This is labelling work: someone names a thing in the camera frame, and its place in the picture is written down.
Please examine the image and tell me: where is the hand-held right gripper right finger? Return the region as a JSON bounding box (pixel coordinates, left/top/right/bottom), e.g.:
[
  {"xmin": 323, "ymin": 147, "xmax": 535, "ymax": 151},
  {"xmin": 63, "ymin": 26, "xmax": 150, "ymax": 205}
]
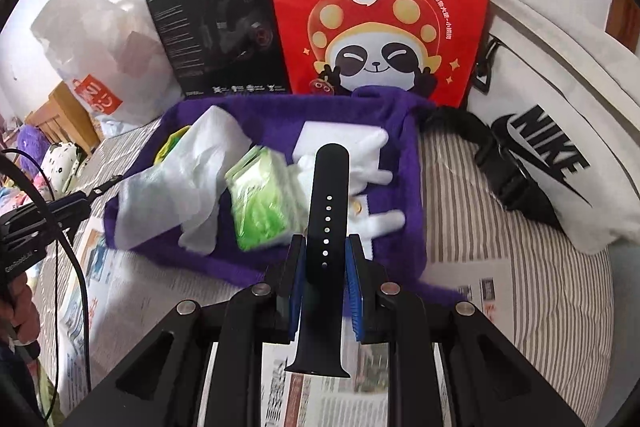
[{"xmin": 345, "ymin": 234, "xmax": 586, "ymax": 427}]

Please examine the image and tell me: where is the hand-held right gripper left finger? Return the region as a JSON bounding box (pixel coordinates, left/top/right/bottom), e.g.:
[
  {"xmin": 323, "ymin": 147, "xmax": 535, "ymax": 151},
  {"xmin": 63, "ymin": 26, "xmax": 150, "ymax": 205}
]
[{"xmin": 65, "ymin": 234, "xmax": 307, "ymax": 427}]

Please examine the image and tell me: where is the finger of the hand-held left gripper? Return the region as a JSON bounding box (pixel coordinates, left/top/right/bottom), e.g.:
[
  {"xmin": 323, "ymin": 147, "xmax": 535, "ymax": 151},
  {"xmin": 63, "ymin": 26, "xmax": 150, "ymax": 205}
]
[
  {"xmin": 10, "ymin": 190, "xmax": 92, "ymax": 223},
  {"xmin": 0, "ymin": 219, "xmax": 66, "ymax": 253}
]

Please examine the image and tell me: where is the black watch strap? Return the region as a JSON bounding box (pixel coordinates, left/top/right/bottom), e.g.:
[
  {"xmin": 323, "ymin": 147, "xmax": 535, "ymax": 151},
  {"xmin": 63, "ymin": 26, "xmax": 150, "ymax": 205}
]
[{"xmin": 284, "ymin": 145, "xmax": 351, "ymax": 378}]

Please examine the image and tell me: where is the green tissue pack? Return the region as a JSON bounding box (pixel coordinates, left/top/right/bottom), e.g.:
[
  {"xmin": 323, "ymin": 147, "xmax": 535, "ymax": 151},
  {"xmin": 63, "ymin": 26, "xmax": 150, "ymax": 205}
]
[{"xmin": 225, "ymin": 146, "xmax": 311, "ymax": 252}]

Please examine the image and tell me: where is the white glove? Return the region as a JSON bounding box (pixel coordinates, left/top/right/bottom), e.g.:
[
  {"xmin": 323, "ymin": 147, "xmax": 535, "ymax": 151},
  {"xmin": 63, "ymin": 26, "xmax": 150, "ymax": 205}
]
[{"xmin": 295, "ymin": 127, "xmax": 407, "ymax": 248}]

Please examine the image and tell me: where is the white sponge block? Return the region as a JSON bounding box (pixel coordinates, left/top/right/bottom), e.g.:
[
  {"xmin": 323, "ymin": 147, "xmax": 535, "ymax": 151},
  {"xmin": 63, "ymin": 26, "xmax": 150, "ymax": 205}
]
[{"xmin": 291, "ymin": 121, "xmax": 371, "ymax": 168}]

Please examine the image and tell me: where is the person's left forearm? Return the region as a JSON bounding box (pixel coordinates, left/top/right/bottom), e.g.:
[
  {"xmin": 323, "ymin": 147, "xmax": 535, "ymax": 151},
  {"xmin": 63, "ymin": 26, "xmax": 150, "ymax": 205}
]
[{"xmin": 0, "ymin": 342, "xmax": 43, "ymax": 427}]

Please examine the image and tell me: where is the person's left hand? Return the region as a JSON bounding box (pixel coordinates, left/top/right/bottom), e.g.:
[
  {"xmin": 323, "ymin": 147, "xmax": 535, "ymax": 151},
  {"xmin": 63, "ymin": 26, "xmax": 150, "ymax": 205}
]
[{"xmin": 0, "ymin": 279, "xmax": 41, "ymax": 348}]

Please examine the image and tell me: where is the spotted white pillow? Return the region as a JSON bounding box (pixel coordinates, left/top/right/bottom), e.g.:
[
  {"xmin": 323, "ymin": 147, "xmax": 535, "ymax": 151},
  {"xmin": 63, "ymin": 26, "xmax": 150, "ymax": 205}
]
[{"xmin": 40, "ymin": 144, "xmax": 91, "ymax": 192}]

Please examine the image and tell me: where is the purple towel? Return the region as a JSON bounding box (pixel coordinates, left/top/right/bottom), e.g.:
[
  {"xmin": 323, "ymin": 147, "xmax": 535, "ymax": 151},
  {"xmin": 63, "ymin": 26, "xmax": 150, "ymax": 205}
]
[{"xmin": 102, "ymin": 87, "xmax": 468, "ymax": 308}]

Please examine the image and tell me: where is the purple plush toy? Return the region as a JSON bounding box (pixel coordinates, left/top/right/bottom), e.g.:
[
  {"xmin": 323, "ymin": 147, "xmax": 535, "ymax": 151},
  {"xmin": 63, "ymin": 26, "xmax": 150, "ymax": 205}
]
[{"xmin": 17, "ymin": 127, "xmax": 48, "ymax": 152}]

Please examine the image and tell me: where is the newspaper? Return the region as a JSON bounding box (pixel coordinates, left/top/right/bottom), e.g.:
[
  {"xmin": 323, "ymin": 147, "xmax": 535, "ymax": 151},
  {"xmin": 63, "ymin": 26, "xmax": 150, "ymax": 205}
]
[{"xmin": 55, "ymin": 227, "xmax": 516, "ymax": 427}]

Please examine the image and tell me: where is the wooden headboard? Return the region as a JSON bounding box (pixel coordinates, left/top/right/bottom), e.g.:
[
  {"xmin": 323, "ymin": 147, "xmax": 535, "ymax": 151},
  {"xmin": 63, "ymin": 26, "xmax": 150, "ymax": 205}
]
[{"xmin": 25, "ymin": 81, "xmax": 103, "ymax": 155}]

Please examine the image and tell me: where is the white plastic shopping bag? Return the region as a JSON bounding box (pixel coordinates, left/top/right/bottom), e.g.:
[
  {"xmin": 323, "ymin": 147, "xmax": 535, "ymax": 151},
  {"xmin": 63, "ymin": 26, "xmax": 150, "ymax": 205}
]
[{"xmin": 31, "ymin": 0, "xmax": 186, "ymax": 140}]

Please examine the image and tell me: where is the black headset box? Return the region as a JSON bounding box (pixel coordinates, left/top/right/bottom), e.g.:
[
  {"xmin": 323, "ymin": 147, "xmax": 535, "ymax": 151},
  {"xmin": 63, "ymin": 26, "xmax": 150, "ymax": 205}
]
[{"xmin": 141, "ymin": 0, "xmax": 292, "ymax": 100}]

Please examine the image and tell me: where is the cream waist bag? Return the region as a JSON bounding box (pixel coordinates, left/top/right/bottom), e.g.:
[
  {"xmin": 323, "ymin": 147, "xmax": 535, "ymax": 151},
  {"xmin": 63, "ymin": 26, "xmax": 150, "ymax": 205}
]
[{"xmin": 422, "ymin": 0, "xmax": 640, "ymax": 255}]

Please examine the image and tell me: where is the wooden door frame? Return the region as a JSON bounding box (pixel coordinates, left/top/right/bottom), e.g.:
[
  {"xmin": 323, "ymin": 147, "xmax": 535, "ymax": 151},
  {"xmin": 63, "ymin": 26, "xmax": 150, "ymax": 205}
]
[{"xmin": 605, "ymin": 0, "xmax": 640, "ymax": 58}]

